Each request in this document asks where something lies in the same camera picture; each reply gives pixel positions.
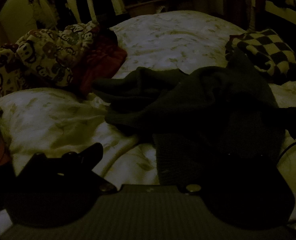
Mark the white leaf-print bedsheet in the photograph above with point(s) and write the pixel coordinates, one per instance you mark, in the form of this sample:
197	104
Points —
52	121

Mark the black clothing item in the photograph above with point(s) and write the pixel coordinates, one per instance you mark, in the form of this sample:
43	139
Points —
196	122

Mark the dark red garment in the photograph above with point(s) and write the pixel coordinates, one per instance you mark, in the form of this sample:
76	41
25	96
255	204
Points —
101	60

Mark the black white checkered cloth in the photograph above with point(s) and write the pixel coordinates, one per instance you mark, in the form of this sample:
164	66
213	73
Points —
264	50

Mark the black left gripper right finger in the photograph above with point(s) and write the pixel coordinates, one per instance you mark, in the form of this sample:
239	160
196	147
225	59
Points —
240	190

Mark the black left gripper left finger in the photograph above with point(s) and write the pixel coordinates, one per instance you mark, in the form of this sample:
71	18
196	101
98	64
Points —
55	192

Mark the skull-print fabric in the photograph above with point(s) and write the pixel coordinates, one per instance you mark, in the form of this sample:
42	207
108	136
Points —
44	57

